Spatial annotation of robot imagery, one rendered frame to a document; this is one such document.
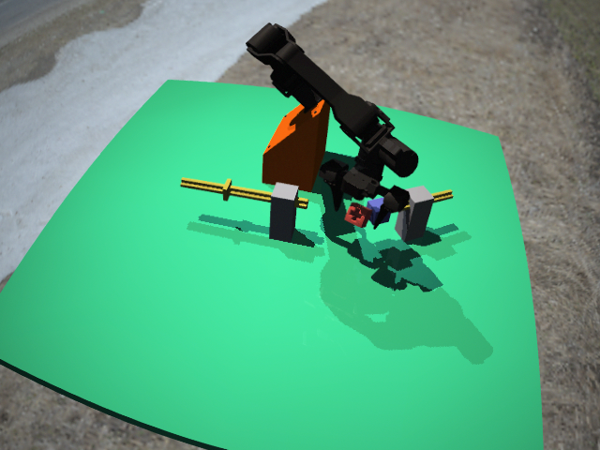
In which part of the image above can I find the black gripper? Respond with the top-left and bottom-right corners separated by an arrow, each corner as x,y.
319,149 -> 410,230

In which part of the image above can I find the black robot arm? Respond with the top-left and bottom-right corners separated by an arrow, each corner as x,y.
246,22 -> 418,201

